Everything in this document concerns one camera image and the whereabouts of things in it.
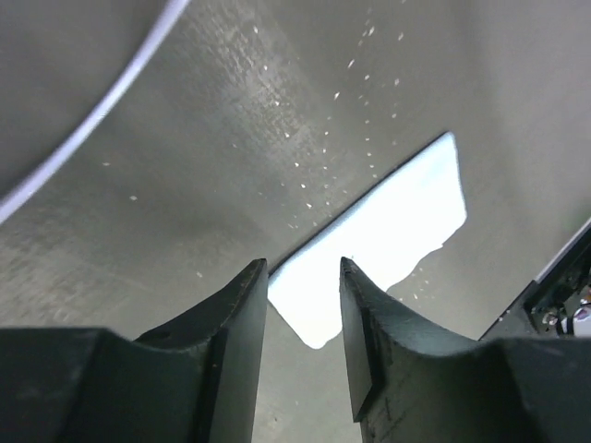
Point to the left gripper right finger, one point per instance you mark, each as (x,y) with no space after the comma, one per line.
(411,380)

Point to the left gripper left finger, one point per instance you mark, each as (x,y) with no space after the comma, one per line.
(193,379)

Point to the light blue cleaning cloth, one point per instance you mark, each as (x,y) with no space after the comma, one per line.
(406,216)

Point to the white sunglasses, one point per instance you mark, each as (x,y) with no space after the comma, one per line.
(20,193)

